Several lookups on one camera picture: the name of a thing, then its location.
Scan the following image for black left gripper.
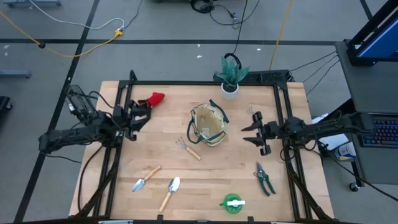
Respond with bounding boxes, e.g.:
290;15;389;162
112;98;153;141

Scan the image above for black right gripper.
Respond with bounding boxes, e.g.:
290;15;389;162
241;111;282;157

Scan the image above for red black gardening glove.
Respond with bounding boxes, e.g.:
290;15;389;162
137;91;166;109

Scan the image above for green-handled pruning shears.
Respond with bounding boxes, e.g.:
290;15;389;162
253;161;277;197

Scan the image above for narrow wooden-handled trowel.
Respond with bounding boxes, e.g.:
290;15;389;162
131;164;162;193

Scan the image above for wooden-handled hand rake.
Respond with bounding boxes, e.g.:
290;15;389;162
175;138;202;162

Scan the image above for green white spray bottle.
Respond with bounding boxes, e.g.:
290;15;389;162
219;192;246;215

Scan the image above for wide wooden-handled trowel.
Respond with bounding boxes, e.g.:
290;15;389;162
159;176;181;213

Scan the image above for beige green gardening bag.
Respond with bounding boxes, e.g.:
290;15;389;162
186;99;230;147

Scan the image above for white plant pot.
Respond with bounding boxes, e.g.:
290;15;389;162
220;82;240;100

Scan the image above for black perforated power box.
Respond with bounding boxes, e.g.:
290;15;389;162
244;70;292;84

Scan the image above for green artificial plant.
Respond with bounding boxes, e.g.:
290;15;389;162
213;55;251;88

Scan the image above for white paper sheet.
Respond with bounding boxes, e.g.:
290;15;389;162
312;113;349;151

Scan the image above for blue white yellow canister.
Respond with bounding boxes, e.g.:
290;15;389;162
333;141;358;162

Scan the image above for grey side desk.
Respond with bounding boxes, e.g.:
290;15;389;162
335;40;398;185

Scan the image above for backlit black keyboard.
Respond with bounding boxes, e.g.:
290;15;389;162
360;114;398;149

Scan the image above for grey floor foot bar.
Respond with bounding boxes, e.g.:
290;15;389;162
0;69;32;79
2;0;62;8

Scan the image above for black monitor with stand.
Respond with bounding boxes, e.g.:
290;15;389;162
345;0;398;67

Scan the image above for black aluminium table frame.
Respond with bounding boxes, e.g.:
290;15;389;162
74;70;335;224

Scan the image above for yellow floor extension cable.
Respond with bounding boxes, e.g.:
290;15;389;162
0;10;124;58

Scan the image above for thin black cable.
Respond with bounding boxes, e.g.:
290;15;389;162
302;55;339;84
289;50;339;72
305;60;341;96

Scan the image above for white floor cable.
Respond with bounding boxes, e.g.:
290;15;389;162
29;0;126;31

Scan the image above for black hanging cable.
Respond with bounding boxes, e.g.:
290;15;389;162
223;0;249;71

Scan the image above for yellow hanging cord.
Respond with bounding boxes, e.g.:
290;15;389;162
269;0;295;71

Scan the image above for black cable tangle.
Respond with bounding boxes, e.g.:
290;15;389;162
189;0;261;30

